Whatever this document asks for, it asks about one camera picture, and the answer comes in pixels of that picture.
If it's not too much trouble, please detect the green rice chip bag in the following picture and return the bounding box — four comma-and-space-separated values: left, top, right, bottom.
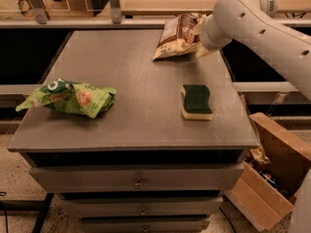
16, 79, 117, 118

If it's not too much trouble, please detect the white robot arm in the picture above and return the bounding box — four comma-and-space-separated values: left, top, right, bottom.
199, 0, 311, 99

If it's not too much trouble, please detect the green and yellow sponge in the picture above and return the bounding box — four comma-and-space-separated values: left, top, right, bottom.
181, 84, 213, 120

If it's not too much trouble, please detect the brown chip bag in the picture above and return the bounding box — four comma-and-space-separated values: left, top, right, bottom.
153, 13, 206, 60

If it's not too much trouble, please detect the middle metal shelf bracket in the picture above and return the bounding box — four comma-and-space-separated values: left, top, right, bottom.
110, 0, 122, 24

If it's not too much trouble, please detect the colourful package on shelf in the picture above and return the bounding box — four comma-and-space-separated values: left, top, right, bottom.
17, 0, 36, 18

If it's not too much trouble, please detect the metal shelf bracket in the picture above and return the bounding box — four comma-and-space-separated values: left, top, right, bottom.
110, 0, 122, 24
30, 0, 49, 24

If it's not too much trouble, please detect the left metal shelf bracket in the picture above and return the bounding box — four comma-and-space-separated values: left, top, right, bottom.
30, 0, 49, 24

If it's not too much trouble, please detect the open cardboard box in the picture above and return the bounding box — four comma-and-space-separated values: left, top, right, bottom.
225, 113, 311, 232

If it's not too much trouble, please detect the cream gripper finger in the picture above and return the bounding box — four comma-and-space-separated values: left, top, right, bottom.
195, 46, 214, 58

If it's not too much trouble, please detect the grey drawer cabinet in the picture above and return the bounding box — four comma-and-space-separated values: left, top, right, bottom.
9, 29, 258, 233

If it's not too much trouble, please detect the top drawer knob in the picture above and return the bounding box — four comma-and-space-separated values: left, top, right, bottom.
133, 179, 144, 189

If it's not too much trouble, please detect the snack packet in box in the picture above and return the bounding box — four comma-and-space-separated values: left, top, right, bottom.
250, 146, 269, 164

